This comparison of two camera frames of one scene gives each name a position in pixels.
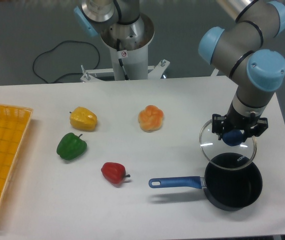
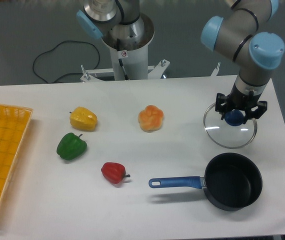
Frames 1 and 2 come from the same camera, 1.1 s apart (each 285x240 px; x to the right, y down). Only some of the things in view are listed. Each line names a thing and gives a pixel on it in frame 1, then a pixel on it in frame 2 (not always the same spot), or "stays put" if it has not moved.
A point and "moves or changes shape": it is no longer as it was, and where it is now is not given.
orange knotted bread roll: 150,118 stays put
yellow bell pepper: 82,118 stays put
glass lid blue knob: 232,151 moves or changes shape
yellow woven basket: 4,130 stays put
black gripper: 235,120 to 238,100
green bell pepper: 71,147 stays put
